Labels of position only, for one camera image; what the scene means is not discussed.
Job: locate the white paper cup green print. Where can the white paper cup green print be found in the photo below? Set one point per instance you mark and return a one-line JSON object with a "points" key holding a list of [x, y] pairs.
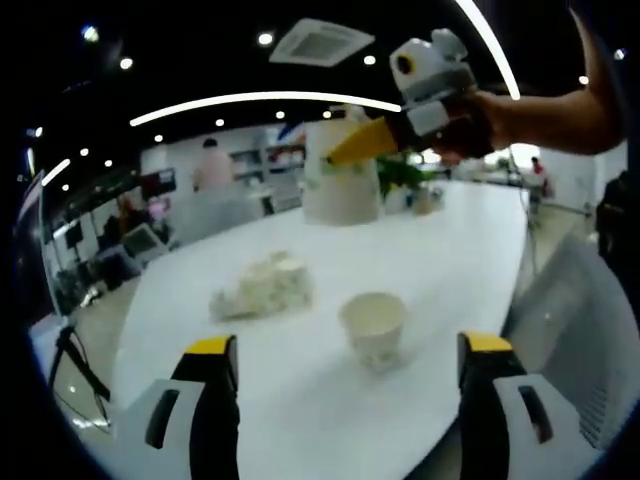
{"points": [[340, 195], [375, 330]]}

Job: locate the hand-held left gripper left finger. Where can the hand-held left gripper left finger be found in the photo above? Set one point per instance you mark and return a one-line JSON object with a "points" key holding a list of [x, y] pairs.
{"points": [[175, 450]]}

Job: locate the white desktop machine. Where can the white desktop machine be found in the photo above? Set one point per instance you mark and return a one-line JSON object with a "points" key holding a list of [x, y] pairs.
{"points": [[145, 241]]}

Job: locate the white wall shelves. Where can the white wall shelves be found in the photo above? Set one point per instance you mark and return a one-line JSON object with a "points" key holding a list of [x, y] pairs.
{"points": [[255, 167]]}

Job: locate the black tripod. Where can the black tripod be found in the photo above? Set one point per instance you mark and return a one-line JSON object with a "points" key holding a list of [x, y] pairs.
{"points": [[75, 360]]}

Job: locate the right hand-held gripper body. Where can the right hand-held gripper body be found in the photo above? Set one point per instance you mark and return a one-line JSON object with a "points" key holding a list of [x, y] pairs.
{"points": [[430, 75]]}

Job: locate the pile of paper cups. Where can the pile of paper cups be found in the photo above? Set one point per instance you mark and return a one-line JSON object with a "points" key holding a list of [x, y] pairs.
{"points": [[265, 290]]}

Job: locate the small glass jar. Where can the small glass jar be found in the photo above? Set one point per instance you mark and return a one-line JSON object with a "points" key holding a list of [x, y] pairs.
{"points": [[427, 202]]}

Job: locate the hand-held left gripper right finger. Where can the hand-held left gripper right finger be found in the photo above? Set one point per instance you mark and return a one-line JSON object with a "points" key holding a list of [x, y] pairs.
{"points": [[505, 440]]}

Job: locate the grey desk partition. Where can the grey desk partition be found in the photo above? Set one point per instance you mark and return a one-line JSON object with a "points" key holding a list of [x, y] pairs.
{"points": [[220, 215]]}

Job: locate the white table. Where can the white table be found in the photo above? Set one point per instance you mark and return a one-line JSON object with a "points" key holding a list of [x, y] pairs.
{"points": [[310, 400]]}

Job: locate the straight ceiling light strip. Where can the straight ceiling light strip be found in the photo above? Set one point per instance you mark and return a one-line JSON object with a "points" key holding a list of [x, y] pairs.
{"points": [[495, 45]]}

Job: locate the long curved light strip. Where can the long curved light strip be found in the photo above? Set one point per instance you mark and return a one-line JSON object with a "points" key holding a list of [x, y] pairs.
{"points": [[250, 100]]}

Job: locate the potted green plant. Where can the potted green plant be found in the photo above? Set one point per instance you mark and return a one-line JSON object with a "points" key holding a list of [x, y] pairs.
{"points": [[400, 172]]}

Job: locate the ceiling air conditioner vent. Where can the ceiling air conditioner vent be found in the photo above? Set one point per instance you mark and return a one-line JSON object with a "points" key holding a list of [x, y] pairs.
{"points": [[322, 42]]}

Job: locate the red blue wall graphic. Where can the red blue wall graphic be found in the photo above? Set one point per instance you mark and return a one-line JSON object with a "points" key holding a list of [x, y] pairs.
{"points": [[292, 131]]}

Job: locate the wall screen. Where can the wall screen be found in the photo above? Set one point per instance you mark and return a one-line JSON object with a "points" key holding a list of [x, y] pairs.
{"points": [[159, 181]]}

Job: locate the person's right hand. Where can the person's right hand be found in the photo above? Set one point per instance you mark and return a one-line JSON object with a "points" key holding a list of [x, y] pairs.
{"points": [[470, 130]]}

